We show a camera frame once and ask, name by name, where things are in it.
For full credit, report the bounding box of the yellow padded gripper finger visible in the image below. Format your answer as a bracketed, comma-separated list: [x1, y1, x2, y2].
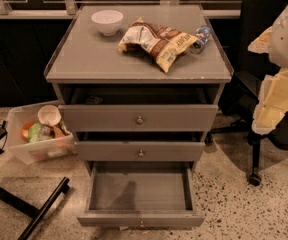
[252, 68, 288, 135]

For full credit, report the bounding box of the grey bottom drawer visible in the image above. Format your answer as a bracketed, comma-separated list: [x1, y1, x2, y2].
[78, 161, 203, 228]

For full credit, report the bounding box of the grey drawer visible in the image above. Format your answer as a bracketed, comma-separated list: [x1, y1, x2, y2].
[59, 85, 217, 132]
[78, 161, 203, 228]
[75, 132, 205, 161]

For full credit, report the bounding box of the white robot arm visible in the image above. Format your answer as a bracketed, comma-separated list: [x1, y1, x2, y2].
[248, 5, 288, 135]

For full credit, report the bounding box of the grey drawer cabinet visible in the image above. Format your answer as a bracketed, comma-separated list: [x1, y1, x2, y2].
[46, 6, 232, 167]

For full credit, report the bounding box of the grey top drawer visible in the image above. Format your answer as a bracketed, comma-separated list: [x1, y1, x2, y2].
[59, 85, 217, 132]

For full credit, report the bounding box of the dark object in top drawer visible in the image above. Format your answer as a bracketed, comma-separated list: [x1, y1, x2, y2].
[85, 96, 103, 105]

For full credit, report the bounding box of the grey middle drawer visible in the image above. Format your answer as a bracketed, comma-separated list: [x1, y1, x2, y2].
[75, 132, 205, 161]

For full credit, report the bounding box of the black office chair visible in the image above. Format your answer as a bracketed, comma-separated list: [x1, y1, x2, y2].
[219, 0, 288, 186]

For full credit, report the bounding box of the clear plastic water bottle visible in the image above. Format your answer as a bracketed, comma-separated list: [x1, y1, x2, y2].
[191, 25, 211, 54]

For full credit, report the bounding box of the brown chip bag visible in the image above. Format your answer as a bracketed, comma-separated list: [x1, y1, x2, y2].
[118, 18, 197, 73]

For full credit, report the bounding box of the white ceramic bowl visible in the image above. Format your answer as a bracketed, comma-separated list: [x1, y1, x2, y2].
[91, 10, 124, 36]

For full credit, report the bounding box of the white cup in bin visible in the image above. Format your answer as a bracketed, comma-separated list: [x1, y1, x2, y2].
[37, 105, 61, 126]

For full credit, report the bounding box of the green item in bin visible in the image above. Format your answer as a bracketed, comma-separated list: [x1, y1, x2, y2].
[28, 123, 41, 143]

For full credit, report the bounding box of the clear plastic storage bin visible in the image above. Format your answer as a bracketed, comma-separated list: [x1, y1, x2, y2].
[6, 101, 74, 164]

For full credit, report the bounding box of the orange item in bin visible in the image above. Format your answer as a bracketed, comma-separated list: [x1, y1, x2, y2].
[21, 121, 35, 142]

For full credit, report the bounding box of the black stand base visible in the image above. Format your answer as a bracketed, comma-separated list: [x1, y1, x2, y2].
[0, 122, 70, 240]

